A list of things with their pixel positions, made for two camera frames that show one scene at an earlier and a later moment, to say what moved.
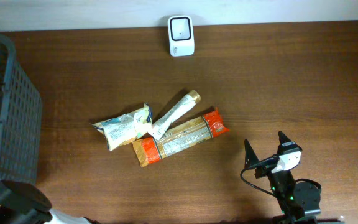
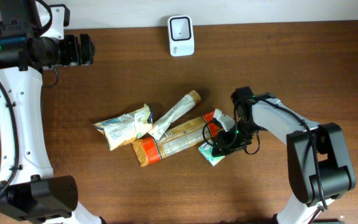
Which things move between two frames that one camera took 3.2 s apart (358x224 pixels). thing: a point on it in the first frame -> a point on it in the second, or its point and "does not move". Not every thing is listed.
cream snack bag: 125,129 does not move
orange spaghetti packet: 150,150 does not move
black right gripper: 251,157 -> 222,138
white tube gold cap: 160,127 does not move
